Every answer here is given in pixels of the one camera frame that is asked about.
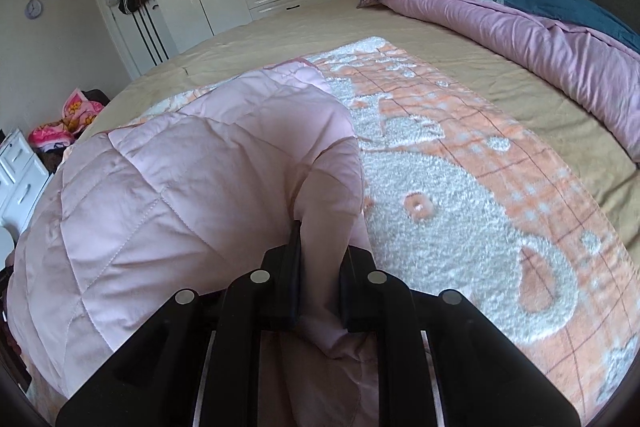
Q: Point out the orange and white plush blanket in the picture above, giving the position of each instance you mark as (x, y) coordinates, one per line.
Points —
(475, 187)

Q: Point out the white door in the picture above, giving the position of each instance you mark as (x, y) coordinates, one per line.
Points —
(120, 42)

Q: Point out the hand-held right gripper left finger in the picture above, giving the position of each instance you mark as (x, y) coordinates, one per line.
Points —
(287, 277)

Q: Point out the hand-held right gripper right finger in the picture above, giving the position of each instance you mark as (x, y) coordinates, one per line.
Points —
(357, 287)

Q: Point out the white drawer chest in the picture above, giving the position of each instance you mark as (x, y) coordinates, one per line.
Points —
(20, 172)

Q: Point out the dark brown cloth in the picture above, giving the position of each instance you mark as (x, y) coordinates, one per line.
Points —
(55, 159)

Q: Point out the round wall clock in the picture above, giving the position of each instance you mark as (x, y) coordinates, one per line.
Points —
(34, 9)

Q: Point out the blue floral pink-lined duvet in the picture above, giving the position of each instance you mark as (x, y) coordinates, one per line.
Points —
(525, 7)

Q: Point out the pink quilted jacket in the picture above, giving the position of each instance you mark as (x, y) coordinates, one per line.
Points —
(175, 187)

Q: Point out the bed with beige sheet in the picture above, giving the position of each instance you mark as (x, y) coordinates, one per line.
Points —
(310, 27)

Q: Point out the pink floral cloth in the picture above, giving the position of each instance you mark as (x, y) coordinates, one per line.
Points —
(70, 117)

